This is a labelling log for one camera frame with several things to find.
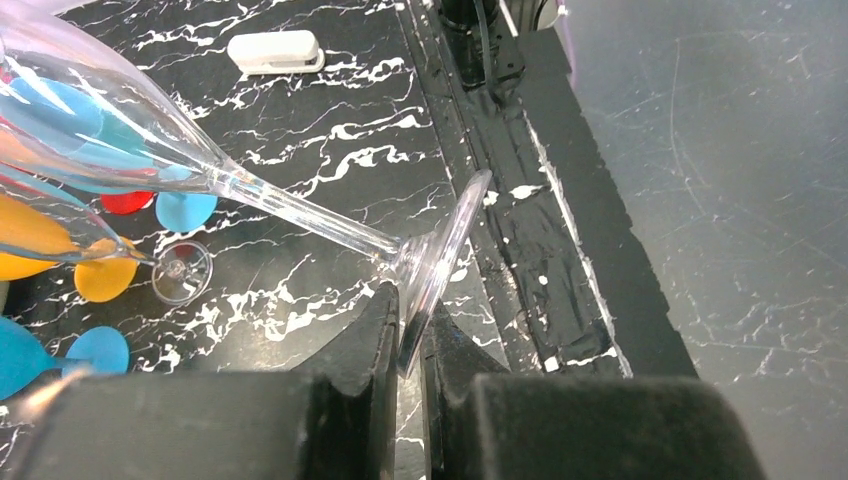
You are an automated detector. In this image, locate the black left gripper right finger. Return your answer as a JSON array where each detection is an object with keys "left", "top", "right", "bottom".
[{"left": 420, "top": 307, "right": 765, "bottom": 479}]

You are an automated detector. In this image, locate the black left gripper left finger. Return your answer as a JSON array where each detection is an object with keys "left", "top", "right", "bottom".
[{"left": 13, "top": 283, "right": 399, "bottom": 479}]

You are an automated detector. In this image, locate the teal wine glass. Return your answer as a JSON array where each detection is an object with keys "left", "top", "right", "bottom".
[
  {"left": 0, "top": 78, "right": 220, "bottom": 234},
  {"left": 1, "top": 317, "right": 130, "bottom": 400}
]

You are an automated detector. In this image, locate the yellow plastic wine glass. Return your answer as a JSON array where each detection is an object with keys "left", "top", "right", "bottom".
[{"left": 1, "top": 132, "right": 148, "bottom": 303}]

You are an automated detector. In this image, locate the clear wine glass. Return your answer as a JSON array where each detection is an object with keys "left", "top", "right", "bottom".
[
  {"left": 1, "top": 165, "right": 213, "bottom": 305},
  {"left": 1, "top": 1, "right": 492, "bottom": 376}
]

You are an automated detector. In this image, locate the red plastic wine glass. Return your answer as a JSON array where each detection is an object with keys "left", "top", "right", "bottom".
[{"left": 0, "top": 66, "right": 157, "bottom": 217}]

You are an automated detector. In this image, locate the white oblong remote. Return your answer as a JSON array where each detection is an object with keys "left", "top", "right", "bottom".
[{"left": 226, "top": 30, "right": 325, "bottom": 76}]

